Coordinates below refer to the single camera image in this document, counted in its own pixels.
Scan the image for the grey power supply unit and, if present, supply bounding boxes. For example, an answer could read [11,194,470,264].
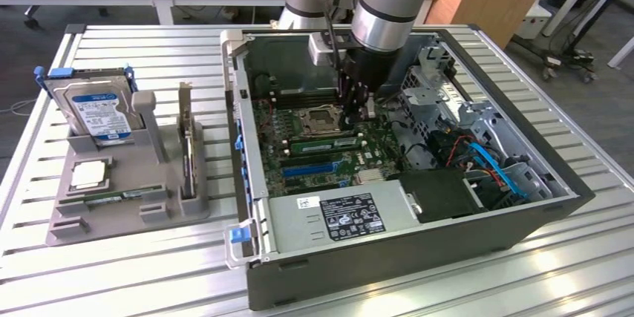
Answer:
[266,178,424,254]

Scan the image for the black wheeled stand base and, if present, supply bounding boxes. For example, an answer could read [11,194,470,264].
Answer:
[542,48,598,84]

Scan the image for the small silver chipset heatsink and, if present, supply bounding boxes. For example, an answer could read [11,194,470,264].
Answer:
[357,169,386,185]

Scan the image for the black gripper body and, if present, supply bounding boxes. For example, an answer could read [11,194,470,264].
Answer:
[342,48,401,95]

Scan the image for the hard disk blue white label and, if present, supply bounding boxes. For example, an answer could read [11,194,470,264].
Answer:
[43,76,137,147]

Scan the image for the silver CPU chip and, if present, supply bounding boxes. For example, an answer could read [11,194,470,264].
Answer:
[69,160,110,189]

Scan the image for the blue expansion slot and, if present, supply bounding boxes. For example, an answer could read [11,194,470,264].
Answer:
[282,163,339,180]

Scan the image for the black expansion slot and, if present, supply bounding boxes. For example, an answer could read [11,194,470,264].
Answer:
[281,155,338,169]

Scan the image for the white desk leg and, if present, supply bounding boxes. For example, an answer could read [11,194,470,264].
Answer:
[608,37,634,70]

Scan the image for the green motherboard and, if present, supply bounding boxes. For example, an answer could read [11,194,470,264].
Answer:
[251,86,416,199]

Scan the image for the metal CPU socket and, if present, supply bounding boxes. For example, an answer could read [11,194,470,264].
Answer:
[294,103,349,138]

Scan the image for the white pedestal red knob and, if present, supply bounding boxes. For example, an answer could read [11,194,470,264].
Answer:
[517,8,554,40]

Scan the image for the blue plastic disk caddy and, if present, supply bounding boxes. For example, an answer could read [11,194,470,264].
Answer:
[32,65,138,95]

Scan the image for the black open PC case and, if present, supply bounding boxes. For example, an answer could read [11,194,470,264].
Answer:
[221,27,597,313]

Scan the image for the graphics card metal bracket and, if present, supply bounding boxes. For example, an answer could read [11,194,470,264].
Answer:
[177,81,199,199]

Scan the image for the silver metal disk bay cage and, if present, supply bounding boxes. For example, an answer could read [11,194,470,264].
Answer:
[396,45,569,206]

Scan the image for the blue flat wire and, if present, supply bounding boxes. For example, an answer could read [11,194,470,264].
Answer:
[468,140,528,199]

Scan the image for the green RAM stick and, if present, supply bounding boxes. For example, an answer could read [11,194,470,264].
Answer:
[290,137,359,157]
[83,189,165,205]

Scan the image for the grey plastic parts rack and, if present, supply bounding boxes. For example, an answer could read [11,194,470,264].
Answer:
[44,90,213,247]

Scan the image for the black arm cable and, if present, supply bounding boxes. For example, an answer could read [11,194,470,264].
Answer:
[325,0,372,73]

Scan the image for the black chair caster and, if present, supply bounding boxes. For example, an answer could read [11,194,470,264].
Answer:
[23,4,42,29]

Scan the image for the RAM slot black latches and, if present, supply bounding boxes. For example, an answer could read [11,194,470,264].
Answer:
[274,101,341,110]
[271,94,341,102]

